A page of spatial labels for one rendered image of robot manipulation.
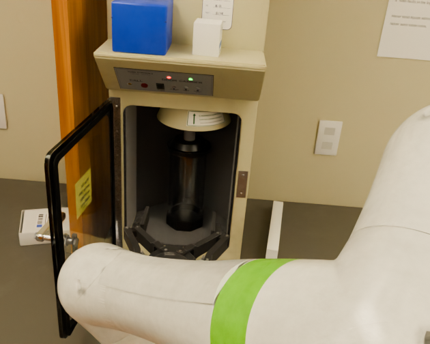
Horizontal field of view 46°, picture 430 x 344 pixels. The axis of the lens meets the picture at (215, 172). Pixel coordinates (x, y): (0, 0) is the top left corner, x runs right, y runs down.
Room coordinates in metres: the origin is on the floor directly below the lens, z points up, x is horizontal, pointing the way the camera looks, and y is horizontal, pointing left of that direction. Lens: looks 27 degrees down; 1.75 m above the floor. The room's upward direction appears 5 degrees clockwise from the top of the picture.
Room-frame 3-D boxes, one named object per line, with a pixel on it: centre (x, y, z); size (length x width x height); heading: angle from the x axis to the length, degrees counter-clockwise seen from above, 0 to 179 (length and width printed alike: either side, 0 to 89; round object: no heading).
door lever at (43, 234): (0.80, 0.29, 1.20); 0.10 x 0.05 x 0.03; 173
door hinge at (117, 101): (1.03, 0.23, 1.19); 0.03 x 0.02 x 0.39; 90
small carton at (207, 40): (0.98, 0.03, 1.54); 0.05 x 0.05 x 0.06; 86
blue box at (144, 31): (0.98, 0.16, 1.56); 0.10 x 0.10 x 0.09; 0
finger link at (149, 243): (0.77, 0.11, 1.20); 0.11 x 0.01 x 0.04; 41
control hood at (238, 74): (0.98, 0.08, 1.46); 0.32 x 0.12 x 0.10; 90
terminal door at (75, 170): (0.87, 0.25, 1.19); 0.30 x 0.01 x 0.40; 173
